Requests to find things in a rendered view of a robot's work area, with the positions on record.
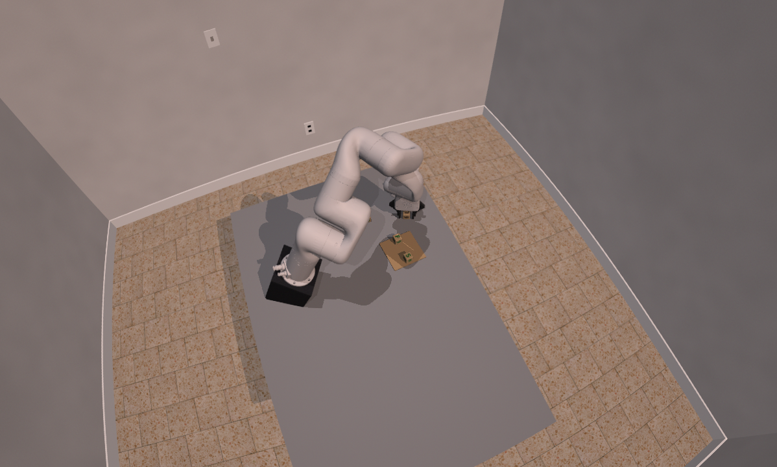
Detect tan square mat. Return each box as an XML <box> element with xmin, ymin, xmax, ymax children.
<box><xmin>380</xmin><ymin>231</ymin><xmax>426</xmax><ymax>271</ymax></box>

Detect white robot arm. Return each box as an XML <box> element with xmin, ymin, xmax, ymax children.
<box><xmin>272</xmin><ymin>126</ymin><xmax>424</xmax><ymax>287</ymax></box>

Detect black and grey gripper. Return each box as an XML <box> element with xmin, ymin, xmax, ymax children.
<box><xmin>389</xmin><ymin>195</ymin><xmax>425</xmax><ymax>219</ymax></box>

